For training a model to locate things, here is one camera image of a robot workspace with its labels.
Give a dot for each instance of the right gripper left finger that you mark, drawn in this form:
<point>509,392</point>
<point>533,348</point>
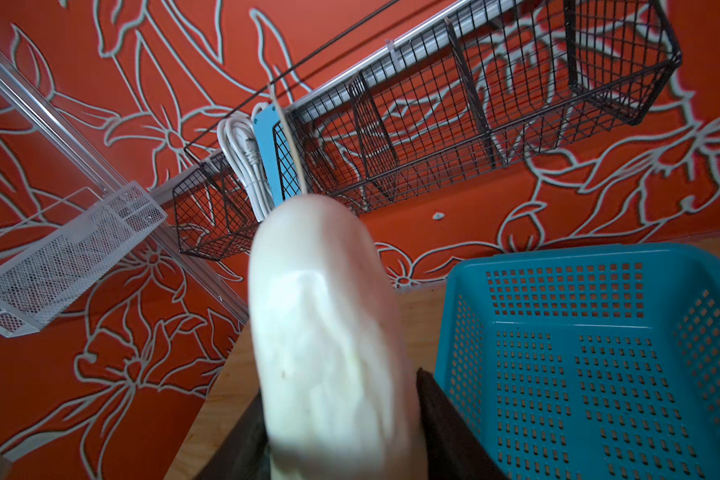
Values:
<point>245,452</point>

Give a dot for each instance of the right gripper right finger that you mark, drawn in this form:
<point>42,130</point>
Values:
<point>453,450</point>

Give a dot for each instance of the white radish toy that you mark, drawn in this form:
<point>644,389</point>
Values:
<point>337,384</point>

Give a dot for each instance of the teal plastic basket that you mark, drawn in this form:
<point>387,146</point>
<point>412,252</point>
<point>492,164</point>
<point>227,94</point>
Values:
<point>595,362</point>

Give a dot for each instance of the light blue box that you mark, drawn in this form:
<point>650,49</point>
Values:
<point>276,155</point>

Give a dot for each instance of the clear acrylic wall bin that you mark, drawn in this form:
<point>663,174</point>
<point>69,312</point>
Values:
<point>50,274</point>

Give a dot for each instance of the black wire wall basket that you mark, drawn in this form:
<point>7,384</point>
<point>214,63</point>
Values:
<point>491,114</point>

